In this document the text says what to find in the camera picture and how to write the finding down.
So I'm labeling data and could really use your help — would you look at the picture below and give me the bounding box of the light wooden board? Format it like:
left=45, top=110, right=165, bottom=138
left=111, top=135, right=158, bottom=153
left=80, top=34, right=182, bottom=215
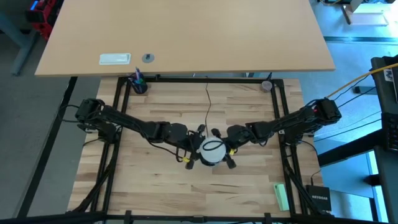
left=340, top=0, right=390, bottom=27

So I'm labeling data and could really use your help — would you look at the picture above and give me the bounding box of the beige wooden desk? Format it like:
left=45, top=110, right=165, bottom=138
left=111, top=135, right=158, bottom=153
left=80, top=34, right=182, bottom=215
left=34, top=0, right=336, bottom=77

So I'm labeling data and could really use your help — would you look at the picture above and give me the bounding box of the black keyboard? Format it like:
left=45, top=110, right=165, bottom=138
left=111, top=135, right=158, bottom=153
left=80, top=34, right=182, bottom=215
left=381, top=111, right=398, bottom=154

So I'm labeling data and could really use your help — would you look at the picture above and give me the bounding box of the black floor cable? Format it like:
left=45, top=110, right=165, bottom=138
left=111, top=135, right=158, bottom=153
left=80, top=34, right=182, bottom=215
left=337, top=85, right=379, bottom=109
left=313, top=118, right=382, bottom=143

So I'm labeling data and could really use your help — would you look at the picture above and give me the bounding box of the black switch cable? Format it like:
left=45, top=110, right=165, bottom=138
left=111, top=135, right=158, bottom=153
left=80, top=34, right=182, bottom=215
left=310, top=167, right=323, bottom=187

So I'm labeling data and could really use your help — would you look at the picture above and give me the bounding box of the black diagonal strut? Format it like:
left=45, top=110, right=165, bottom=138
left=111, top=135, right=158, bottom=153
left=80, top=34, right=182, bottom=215
left=16, top=76, right=78, bottom=219
left=316, top=128, right=384, bottom=167

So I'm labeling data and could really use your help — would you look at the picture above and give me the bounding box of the yellow cable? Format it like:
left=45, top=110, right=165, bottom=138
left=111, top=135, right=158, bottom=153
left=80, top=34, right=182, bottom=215
left=325, top=61, right=398, bottom=99

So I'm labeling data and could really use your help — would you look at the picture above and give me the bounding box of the white rectangular tray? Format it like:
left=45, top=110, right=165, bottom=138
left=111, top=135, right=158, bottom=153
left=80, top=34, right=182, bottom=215
left=98, top=52, right=132, bottom=66

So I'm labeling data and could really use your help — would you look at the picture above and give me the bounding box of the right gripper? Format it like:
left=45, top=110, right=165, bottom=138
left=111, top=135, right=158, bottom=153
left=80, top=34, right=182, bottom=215
left=211, top=128, right=242, bottom=170

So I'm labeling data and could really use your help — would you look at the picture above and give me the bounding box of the light green block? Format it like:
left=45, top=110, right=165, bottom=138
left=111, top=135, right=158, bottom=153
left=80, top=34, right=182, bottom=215
left=272, top=182, right=290, bottom=212

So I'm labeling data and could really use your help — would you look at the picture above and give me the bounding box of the black Netgear switch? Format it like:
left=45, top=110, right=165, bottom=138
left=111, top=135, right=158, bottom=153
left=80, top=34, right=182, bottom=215
left=305, top=184, right=333, bottom=213

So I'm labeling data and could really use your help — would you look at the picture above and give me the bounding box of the white lightbulb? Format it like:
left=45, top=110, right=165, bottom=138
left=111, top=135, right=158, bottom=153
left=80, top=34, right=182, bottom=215
left=198, top=136, right=228, bottom=166

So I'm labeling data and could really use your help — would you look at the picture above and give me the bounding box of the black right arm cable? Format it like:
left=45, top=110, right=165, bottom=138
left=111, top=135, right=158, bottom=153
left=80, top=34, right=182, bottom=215
left=201, top=140, right=226, bottom=153

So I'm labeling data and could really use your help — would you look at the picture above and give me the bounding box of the thin black lamp cord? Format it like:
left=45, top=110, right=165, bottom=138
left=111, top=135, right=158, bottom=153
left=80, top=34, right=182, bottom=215
left=204, top=77, right=213, bottom=138

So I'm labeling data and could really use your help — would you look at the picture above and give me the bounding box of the black pen cup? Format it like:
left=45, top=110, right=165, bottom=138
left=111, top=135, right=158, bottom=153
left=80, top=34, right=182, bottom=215
left=128, top=77, right=149, bottom=95

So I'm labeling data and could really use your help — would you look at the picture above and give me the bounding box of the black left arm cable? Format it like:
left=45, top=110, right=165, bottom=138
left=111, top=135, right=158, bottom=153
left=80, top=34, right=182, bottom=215
left=146, top=130, right=191, bottom=164

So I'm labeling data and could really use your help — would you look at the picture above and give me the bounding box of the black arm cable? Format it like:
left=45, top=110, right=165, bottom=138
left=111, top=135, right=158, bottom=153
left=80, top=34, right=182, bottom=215
left=146, top=130, right=191, bottom=164
left=201, top=140, right=226, bottom=153

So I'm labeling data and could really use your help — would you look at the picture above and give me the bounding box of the black aluminium table frame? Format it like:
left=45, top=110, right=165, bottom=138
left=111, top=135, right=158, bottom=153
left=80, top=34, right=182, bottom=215
left=0, top=73, right=398, bottom=224

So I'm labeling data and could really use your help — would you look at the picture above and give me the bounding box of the grey table leg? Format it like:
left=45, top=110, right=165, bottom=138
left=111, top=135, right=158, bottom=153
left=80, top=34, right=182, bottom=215
left=0, top=11, right=40, bottom=77

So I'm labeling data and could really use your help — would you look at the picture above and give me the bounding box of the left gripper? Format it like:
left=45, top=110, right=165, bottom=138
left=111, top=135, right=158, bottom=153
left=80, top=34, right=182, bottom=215
left=178, top=124, right=206, bottom=171

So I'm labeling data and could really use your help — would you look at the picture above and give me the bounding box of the red tool cart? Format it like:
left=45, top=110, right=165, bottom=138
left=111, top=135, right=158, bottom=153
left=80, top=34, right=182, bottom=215
left=24, top=0, right=65, bottom=42

